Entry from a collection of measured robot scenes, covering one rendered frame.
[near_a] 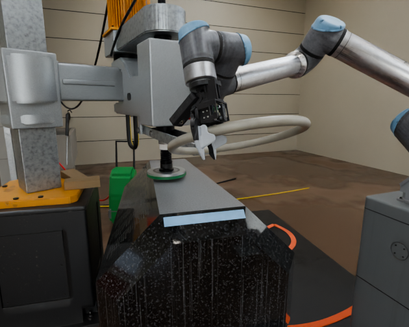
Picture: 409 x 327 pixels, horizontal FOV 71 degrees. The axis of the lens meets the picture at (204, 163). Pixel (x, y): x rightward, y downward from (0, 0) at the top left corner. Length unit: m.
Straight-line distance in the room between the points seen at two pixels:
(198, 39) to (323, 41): 0.66
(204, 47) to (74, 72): 1.25
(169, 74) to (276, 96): 6.47
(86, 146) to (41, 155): 4.65
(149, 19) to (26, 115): 0.84
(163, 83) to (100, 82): 0.63
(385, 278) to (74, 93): 1.93
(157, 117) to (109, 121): 5.04
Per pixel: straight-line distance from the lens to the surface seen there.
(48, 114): 1.85
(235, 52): 0.89
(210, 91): 0.79
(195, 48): 0.82
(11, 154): 3.97
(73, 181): 1.88
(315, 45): 1.37
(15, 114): 1.82
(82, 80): 1.97
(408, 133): 1.59
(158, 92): 1.47
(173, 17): 1.52
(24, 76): 1.81
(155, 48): 1.49
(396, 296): 1.64
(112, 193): 3.23
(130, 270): 1.17
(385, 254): 1.60
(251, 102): 7.46
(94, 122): 6.48
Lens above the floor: 1.29
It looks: 12 degrees down
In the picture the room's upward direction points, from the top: straight up
